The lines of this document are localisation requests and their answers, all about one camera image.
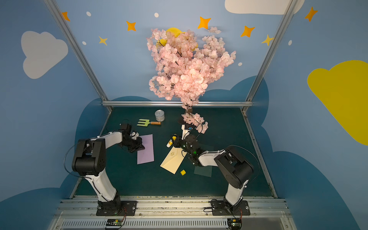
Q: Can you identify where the right controller board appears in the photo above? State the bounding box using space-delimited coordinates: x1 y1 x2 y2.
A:
227 218 242 230

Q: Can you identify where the controller board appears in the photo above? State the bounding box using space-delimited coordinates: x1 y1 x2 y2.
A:
104 218 125 230
227 218 242 230

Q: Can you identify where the green toy garden fork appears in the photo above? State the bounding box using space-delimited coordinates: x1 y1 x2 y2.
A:
137 119 162 127

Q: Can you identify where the left aluminium frame post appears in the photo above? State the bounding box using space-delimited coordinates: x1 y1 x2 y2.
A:
44 0 109 101

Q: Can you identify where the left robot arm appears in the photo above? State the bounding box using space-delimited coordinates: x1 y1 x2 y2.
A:
71 123 145 216

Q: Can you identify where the right aluminium frame post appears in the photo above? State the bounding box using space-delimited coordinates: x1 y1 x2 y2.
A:
241 0 298 115

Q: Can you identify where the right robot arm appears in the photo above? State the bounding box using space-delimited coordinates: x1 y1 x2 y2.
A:
172 135 255 211

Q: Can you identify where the back horizontal aluminium bar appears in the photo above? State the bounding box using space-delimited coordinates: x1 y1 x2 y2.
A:
102 101 253 107

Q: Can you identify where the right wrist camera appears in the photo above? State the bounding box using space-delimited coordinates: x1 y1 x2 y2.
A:
181 124 193 140

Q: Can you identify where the pink cherry blossom tree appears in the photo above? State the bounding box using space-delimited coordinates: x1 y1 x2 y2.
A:
147 29 236 134

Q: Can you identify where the silver tin can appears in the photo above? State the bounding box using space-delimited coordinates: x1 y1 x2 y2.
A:
154 110 165 122

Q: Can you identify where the aluminium frame post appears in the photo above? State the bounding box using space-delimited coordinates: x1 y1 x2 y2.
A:
44 0 109 101
241 0 298 115

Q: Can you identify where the aluminium mounting rail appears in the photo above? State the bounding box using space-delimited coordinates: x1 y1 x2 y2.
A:
48 195 297 230

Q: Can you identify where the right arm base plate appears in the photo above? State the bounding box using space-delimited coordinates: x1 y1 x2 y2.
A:
210 199 251 216

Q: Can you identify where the cream yellow envelope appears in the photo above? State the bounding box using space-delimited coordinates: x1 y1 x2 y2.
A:
160 147 187 174

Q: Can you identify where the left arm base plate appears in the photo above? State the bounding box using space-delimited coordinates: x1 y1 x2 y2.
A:
96 200 138 216

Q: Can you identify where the dark green envelope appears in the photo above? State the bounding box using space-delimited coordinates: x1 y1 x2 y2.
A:
194 166 212 177

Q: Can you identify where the left controller board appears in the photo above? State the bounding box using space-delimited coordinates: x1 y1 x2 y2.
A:
104 218 125 230

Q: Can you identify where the purple envelope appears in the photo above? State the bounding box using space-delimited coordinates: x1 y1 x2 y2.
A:
137 134 154 164

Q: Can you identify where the yellow glue stick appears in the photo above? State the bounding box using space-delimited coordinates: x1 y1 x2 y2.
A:
166 136 177 148

